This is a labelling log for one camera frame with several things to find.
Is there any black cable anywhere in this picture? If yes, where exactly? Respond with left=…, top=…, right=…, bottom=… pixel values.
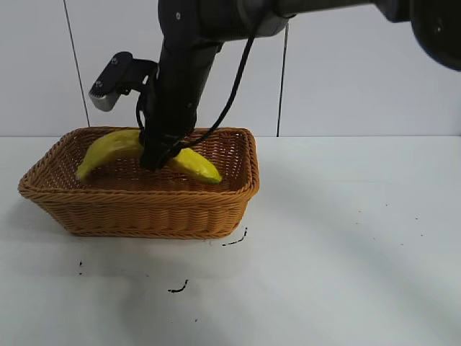
left=156, top=34, right=257, bottom=167

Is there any yellow banana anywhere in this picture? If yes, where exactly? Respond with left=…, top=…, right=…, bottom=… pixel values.
left=75, top=129, right=223, bottom=185

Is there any brown wicker basket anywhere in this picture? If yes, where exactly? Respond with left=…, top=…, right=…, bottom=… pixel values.
left=18, top=126, right=260, bottom=239

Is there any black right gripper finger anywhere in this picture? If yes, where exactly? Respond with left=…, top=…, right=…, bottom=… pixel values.
left=140, top=133, right=181, bottom=171

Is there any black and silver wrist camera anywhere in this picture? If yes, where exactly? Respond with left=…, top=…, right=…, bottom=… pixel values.
left=89, top=51, right=160, bottom=113

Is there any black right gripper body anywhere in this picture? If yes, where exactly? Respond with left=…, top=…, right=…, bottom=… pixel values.
left=143, top=37, right=223, bottom=145

